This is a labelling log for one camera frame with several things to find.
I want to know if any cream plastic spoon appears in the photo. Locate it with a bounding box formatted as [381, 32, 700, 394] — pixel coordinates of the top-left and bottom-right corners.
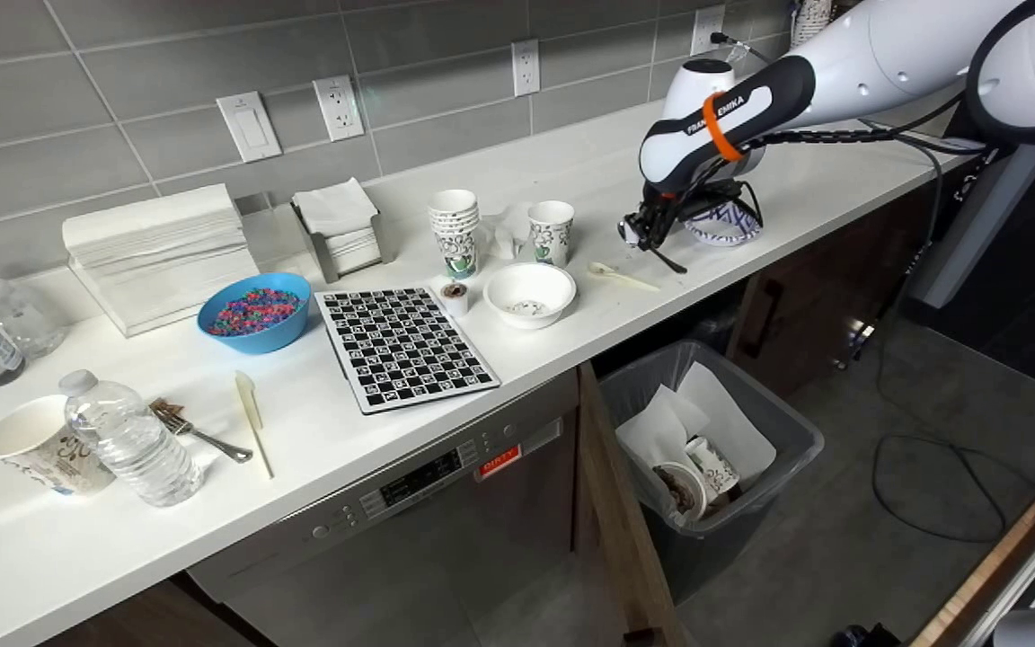
[575, 261, 665, 296]

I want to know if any steel dishwasher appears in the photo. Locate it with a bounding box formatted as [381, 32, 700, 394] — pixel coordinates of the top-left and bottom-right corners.
[189, 369, 583, 647]

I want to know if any glass jar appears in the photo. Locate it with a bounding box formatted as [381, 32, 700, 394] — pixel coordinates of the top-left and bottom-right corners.
[58, 368, 205, 509]

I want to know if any grey trash bin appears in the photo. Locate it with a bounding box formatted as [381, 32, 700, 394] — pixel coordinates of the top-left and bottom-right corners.
[598, 339, 831, 604]

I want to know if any colourful candy pile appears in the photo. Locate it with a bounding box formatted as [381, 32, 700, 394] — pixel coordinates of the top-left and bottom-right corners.
[208, 288, 304, 339]

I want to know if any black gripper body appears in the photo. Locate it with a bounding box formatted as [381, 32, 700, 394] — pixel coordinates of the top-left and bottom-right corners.
[647, 177, 766, 238]

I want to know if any silver fork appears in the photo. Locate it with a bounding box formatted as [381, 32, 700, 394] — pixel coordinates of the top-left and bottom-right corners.
[148, 394, 260, 467]

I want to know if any white wall switch plate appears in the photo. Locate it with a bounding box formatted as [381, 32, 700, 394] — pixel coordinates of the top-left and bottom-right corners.
[214, 86, 283, 165]

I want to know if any white wall outlet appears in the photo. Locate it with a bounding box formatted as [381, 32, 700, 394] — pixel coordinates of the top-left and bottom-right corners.
[308, 72, 367, 145]
[686, 5, 731, 62]
[506, 34, 544, 99]

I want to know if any wooden stick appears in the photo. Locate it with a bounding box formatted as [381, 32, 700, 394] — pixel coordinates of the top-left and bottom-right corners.
[234, 368, 282, 480]

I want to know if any wooden frame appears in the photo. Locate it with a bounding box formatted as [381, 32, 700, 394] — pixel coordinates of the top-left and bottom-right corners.
[908, 474, 1035, 647]

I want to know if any black floor cable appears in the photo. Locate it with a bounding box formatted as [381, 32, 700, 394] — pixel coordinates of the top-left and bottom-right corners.
[871, 345, 1014, 551]

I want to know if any large floral paper cup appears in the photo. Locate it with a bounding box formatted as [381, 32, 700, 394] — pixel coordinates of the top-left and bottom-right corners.
[0, 390, 120, 498]

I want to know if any clear plastic container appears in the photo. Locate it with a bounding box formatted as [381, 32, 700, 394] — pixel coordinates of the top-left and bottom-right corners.
[0, 247, 71, 358]

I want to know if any blue bowl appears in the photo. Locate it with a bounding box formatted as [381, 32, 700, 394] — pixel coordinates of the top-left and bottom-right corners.
[196, 271, 319, 358]

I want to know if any open cabinet door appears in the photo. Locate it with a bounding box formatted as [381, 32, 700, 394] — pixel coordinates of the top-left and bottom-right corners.
[573, 363, 693, 647]

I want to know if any white ceramic bowl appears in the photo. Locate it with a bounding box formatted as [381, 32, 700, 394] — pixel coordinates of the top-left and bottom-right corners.
[486, 260, 579, 330]

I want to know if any brown cabinet with black handle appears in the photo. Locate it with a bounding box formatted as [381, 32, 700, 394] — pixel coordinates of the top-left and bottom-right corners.
[725, 157, 982, 400]

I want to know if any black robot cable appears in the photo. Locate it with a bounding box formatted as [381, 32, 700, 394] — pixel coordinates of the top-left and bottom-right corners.
[750, 117, 978, 157]

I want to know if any black dotted pod tray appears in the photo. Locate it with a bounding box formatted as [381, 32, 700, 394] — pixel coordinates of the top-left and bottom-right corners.
[313, 281, 504, 419]

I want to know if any grey napkin dispenser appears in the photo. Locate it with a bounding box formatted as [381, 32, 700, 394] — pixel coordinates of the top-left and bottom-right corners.
[289, 177, 387, 282]

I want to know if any white waste paper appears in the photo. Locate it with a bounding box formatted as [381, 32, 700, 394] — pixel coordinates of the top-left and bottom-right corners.
[616, 358, 782, 498]

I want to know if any discarded paper cup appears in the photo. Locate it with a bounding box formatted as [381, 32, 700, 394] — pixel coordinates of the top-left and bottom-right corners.
[656, 459, 717, 528]

